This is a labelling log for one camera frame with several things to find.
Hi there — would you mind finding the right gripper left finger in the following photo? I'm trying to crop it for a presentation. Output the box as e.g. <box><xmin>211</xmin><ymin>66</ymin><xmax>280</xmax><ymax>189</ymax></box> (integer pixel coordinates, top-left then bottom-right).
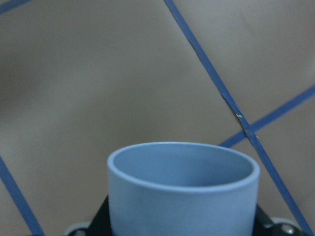
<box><xmin>63</xmin><ymin>196</ymin><xmax>111</xmax><ymax>236</ymax></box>

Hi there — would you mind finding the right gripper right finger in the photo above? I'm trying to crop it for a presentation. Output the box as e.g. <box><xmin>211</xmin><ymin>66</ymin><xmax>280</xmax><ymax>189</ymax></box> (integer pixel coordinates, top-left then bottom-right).
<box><xmin>253</xmin><ymin>205</ymin><xmax>305</xmax><ymax>236</ymax></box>

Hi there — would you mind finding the light blue plastic cup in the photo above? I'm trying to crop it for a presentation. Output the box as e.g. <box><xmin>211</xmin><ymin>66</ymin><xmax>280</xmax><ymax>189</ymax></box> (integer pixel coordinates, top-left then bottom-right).
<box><xmin>107</xmin><ymin>142</ymin><xmax>260</xmax><ymax>236</ymax></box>

